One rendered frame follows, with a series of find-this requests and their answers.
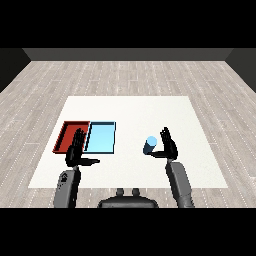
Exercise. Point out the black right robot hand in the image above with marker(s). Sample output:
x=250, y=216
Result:
x=171, y=148

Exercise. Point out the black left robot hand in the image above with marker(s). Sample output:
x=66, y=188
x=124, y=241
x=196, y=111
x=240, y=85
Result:
x=74, y=154

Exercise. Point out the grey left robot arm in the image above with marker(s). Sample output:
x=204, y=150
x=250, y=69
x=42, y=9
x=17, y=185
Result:
x=68, y=188

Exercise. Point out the red open box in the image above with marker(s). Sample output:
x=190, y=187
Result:
x=68, y=137

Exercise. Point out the blue can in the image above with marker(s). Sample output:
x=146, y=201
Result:
x=150, y=145

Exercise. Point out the light blue open box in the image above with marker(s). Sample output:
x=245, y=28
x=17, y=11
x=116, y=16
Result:
x=101, y=137

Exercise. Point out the dark grey robot body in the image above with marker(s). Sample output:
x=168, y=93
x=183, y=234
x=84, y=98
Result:
x=128, y=201

